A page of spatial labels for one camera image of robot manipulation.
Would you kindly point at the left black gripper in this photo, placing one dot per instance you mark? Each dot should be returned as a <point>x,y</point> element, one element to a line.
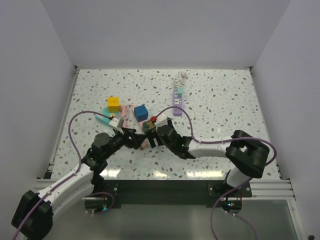
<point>135,139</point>

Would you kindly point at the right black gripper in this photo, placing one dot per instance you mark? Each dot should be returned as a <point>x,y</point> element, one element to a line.
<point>151,136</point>

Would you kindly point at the dark green cube socket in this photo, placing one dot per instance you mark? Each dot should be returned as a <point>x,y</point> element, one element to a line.
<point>148,126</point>

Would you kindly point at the blue cube socket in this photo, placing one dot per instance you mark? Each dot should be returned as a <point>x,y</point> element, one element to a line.
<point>140,113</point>

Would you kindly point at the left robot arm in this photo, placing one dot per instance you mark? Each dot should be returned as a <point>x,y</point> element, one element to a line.
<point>36,211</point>

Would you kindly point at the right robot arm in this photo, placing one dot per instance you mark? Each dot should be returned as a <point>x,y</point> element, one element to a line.
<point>248,154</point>

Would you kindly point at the purple power strip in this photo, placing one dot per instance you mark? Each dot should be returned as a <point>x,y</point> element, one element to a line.
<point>178,101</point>

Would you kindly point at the teal power strip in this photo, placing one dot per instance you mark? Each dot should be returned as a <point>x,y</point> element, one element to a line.
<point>102,119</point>

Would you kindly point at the yellow cube socket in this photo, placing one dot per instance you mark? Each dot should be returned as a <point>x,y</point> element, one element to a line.
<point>113,104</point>

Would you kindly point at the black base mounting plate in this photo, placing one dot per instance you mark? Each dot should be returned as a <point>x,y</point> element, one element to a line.
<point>155,192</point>

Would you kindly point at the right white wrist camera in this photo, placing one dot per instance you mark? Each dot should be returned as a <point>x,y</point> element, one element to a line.
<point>159,121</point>

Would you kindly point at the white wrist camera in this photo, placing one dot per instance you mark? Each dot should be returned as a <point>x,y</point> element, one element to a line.
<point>117,123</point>
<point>159,121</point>

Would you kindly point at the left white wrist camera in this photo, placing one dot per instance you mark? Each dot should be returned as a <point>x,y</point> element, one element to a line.
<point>117,123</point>

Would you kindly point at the aluminium rail frame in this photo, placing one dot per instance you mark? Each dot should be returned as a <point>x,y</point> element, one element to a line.
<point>163,154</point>

